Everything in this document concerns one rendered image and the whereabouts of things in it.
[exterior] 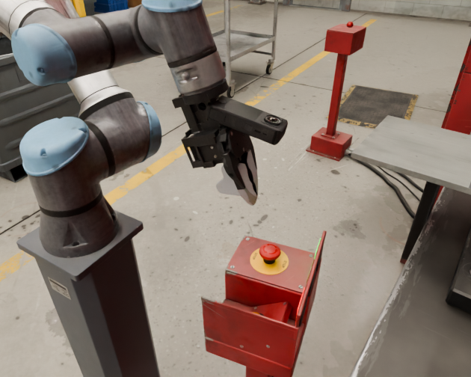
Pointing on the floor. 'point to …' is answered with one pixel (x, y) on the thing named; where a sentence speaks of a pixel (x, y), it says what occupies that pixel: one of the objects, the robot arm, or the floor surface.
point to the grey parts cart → (242, 44)
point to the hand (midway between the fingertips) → (255, 197)
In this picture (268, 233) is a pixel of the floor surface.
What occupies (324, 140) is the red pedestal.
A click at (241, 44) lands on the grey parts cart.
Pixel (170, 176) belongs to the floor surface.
